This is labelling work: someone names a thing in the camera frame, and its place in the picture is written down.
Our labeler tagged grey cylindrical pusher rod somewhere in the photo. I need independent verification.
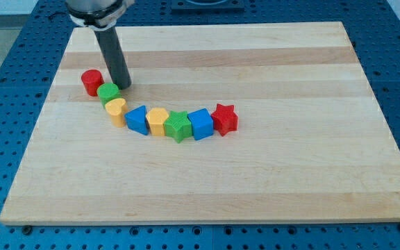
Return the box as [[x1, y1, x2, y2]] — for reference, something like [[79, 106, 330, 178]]
[[94, 26, 131, 90]]

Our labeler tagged red cylinder block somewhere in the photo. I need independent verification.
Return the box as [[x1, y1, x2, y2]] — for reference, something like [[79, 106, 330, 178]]
[[81, 69, 104, 97]]

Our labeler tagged green cylinder block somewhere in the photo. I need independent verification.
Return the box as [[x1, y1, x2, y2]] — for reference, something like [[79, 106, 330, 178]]
[[97, 83, 122, 107]]

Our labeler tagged yellow heart block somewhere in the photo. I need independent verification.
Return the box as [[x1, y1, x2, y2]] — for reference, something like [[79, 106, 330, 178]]
[[105, 98, 128, 128]]

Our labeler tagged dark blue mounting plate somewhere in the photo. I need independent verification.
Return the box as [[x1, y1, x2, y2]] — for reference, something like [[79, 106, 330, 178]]
[[171, 0, 244, 13]]

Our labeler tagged blue triangle block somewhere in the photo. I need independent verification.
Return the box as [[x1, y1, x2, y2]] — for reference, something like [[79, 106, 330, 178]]
[[124, 106, 149, 135]]

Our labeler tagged yellow hexagon block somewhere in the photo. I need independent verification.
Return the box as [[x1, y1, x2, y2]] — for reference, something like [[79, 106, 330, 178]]
[[146, 108, 169, 136]]

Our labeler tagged green star block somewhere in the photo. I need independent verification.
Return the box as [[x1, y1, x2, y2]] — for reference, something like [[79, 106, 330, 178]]
[[164, 110, 192, 143]]

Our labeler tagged blue cube block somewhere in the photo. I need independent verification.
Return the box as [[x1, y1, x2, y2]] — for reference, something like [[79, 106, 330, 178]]
[[187, 108, 213, 140]]

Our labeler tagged red star block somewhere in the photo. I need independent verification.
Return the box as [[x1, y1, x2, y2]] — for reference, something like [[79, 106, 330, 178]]
[[210, 103, 238, 136]]

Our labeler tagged light wooden board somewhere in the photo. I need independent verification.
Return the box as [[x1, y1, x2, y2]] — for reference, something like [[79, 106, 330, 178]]
[[0, 22, 400, 226]]

